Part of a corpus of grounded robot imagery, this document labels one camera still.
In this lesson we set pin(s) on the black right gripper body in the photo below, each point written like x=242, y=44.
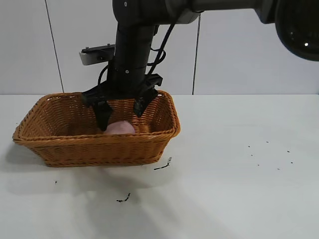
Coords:
x=124, y=82

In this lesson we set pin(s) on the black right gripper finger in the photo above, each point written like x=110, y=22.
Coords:
x=102, y=117
x=142, y=104

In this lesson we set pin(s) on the pink peach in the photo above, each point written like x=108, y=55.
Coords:
x=122, y=128

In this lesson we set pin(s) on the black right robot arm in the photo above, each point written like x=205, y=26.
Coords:
x=133, y=37

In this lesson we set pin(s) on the brown woven wicker basket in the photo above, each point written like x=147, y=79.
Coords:
x=99, y=149

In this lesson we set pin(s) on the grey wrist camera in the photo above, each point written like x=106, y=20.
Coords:
x=96, y=56

